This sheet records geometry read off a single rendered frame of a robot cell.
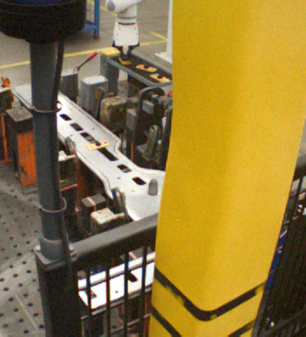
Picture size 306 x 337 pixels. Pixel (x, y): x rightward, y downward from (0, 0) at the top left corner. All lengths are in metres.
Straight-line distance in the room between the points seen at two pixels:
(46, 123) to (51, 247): 0.13
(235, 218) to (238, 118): 0.10
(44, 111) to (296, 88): 0.21
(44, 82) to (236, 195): 0.18
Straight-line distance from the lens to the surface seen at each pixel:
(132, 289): 1.25
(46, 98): 0.41
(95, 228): 1.41
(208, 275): 0.49
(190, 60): 0.42
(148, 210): 1.51
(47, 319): 0.57
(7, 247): 1.86
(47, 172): 0.45
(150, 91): 1.82
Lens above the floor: 1.89
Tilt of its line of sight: 31 degrees down
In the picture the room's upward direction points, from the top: 3 degrees clockwise
